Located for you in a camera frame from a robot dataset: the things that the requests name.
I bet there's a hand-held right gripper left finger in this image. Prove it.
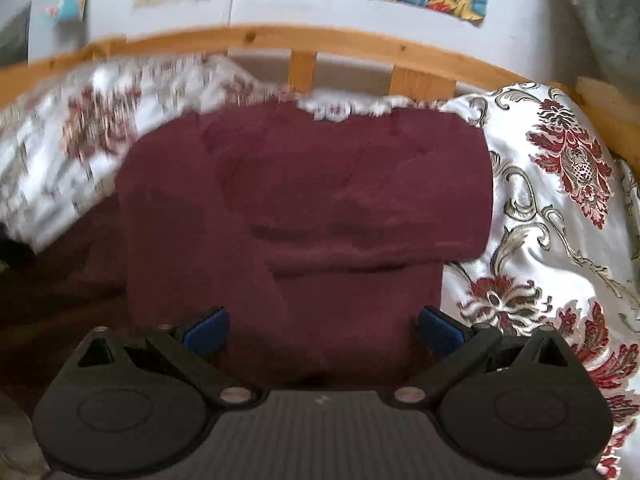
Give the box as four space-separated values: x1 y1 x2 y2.
74 306 259 408

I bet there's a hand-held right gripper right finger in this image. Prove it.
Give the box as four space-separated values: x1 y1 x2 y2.
392 305 577 408

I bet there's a maroon sweater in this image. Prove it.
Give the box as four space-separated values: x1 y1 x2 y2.
0 102 496 396

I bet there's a white floral bedspread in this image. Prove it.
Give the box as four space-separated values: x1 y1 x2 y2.
0 55 640 480

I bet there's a grey fluffy blanket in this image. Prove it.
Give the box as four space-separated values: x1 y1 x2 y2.
534 0 640 107

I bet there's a wooden bed frame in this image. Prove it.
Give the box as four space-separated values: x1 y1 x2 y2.
0 25 640 171

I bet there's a dark wall picture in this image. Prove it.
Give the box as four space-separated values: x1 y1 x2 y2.
0 2 32 67

